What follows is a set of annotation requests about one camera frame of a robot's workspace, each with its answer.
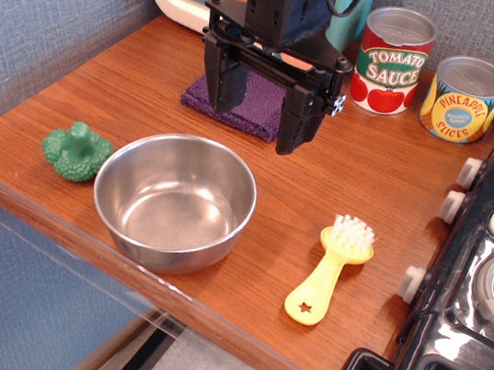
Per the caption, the yellow brush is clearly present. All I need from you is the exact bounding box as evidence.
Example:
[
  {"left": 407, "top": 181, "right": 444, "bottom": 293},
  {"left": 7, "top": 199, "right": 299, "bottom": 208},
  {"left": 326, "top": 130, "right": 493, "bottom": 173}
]
[{"left": 283, "top": 214, "right": 376, "bottom": 327}]

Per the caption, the pineapple slices can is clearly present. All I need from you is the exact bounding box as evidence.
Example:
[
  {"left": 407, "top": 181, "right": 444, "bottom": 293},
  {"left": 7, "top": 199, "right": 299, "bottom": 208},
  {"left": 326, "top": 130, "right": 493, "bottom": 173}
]
[{"left": 419, "top": 55, "right": 494, "bottom": 144}]

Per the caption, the green toy broccoli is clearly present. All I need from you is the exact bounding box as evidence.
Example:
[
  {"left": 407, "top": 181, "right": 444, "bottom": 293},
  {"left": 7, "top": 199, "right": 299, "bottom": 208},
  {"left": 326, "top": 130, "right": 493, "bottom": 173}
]
[{"left": 41, "top": 121, "right": 114, "bottom": 183}]

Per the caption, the purple folded cloth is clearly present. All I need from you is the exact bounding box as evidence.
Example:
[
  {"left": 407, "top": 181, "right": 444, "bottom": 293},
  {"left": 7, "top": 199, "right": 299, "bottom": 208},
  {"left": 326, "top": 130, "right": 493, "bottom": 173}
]
[{"left": 181, "top": 73, "right": 286, "bottom": 144}]

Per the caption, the tomato sauce can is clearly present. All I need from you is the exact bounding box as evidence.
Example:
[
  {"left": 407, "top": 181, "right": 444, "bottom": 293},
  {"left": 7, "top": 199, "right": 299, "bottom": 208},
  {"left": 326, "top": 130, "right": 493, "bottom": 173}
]
[{"left": 350, "top": 6, "right": 438, "bottom": 115}]

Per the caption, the metal pot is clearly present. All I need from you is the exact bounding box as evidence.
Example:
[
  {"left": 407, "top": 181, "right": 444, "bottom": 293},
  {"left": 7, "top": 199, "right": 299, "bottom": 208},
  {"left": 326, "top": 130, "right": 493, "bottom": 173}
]
[{"left": 93, "top": 133, "right": 258, "bottom": 274}]

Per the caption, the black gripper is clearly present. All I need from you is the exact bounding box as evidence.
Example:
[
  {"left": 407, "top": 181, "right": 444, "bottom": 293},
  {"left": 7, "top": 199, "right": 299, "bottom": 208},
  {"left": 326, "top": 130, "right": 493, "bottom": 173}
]
[{"left": 203, "top": 0, "right": 361, "bottom": 156}]

